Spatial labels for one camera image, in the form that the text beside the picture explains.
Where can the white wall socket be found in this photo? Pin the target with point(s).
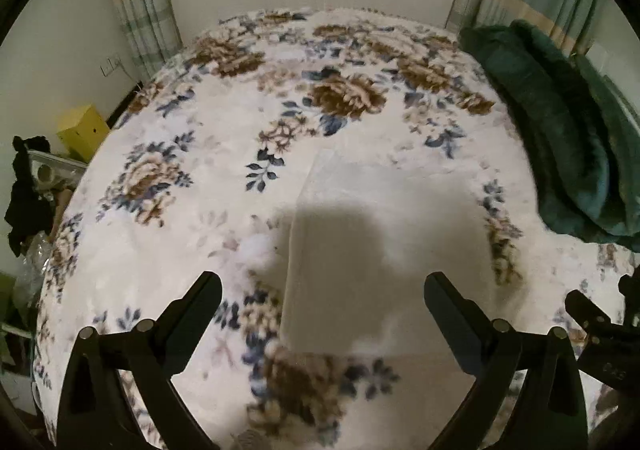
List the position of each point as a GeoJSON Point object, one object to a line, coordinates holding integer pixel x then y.
{"type": "Point", "coordinates": [111, 65]}

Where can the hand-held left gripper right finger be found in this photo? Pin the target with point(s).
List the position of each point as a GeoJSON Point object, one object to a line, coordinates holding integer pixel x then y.
{"type": "Point", "coordinates": [452, 325]}

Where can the white knit sweater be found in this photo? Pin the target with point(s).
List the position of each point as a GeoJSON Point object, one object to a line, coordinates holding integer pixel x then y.
{"type": "Point", "coordinates": [380, 240]}

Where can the dark green quilt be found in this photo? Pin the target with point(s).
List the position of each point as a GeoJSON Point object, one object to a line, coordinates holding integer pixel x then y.
{"type": "Point", "coordinates": [565, 139]}

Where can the black cloth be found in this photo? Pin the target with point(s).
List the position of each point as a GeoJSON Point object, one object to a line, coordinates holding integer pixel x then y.
{"type": "Point", "coordinates": [27, 200]}

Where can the white bed headboard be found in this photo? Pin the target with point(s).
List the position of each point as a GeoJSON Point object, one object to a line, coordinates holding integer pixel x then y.
{"type": "Point", "coordinates": [620, 74]}

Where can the clear plastic storage box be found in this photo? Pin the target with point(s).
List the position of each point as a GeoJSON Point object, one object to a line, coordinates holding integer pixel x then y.
{"type": "Point", "coordinates": [55, 169]}

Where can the brown cardboard box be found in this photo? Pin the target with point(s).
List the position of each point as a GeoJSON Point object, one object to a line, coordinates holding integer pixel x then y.
{"type": "Point", "coordinates": [62, 210]}

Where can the clear plastic bag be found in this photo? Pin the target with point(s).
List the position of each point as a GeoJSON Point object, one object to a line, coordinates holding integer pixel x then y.
{"type": "Point", "coordinates": [32, 270]}

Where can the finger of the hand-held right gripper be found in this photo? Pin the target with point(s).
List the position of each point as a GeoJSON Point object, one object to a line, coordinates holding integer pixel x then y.
{"type": "Point", "coordinates": [585, 312]}
{"type": "Point", "coordinates": [631, 295]}

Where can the yellow box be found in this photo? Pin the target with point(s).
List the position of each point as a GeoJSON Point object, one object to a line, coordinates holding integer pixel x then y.
{"type": "Point", "coordinates": [82, 132]}

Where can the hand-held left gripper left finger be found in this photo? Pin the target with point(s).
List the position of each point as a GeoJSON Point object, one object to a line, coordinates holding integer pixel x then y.
{"type": "Point", "coordinates": [192, 330]}

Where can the floral bed blanket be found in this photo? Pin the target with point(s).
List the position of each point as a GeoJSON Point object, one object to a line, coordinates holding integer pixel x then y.
{"type": "Point", "coordinates": [210, 210]}

